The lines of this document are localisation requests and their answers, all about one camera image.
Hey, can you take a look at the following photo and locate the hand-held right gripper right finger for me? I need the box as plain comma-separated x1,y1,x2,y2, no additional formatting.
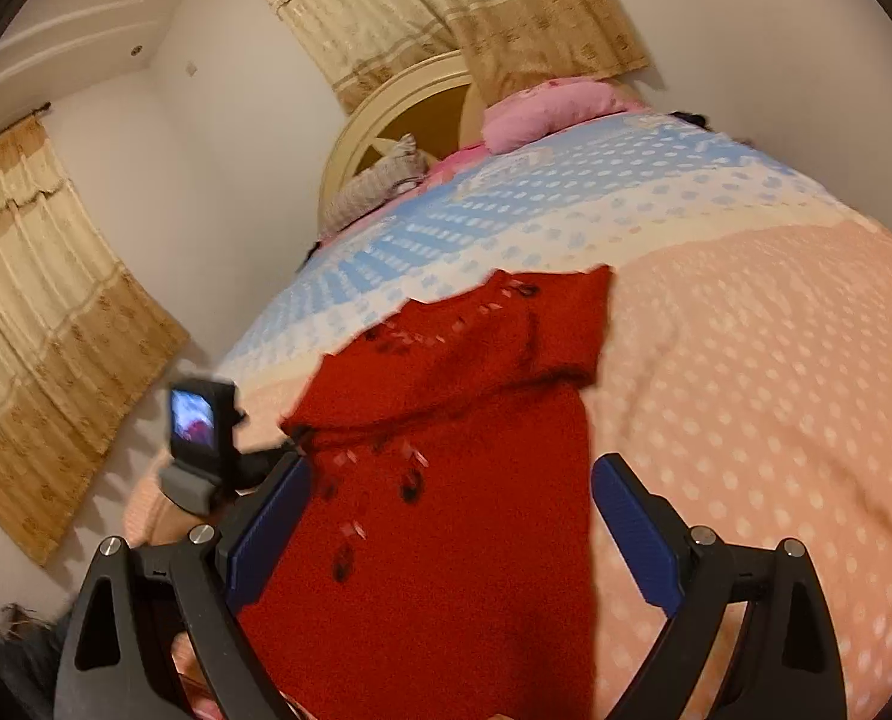
591,454,848,720

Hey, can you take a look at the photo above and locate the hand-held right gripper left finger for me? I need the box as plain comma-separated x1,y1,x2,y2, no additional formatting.
54,450,313,720

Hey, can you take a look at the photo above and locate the red knitted sweater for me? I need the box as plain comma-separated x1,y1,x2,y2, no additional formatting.
236,264,616,720

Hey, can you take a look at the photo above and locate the beige floral curtain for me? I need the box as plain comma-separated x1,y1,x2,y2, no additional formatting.
0,116,190,567
236,0,462,115
386,0,651,102

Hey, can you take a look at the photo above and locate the dotted pastel blanket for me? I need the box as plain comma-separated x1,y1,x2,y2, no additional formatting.
123,94,892,720

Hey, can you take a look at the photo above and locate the striped pillow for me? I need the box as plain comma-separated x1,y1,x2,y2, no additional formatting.
318,133,436,233

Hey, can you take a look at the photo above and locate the pink cloth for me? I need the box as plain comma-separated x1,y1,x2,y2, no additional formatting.
416,144,492,182

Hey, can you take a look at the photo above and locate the cream round headboard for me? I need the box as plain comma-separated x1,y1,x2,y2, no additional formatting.
318,51,507,222

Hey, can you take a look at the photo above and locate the pink pillow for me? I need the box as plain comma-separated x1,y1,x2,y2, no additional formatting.
480,79,646,155

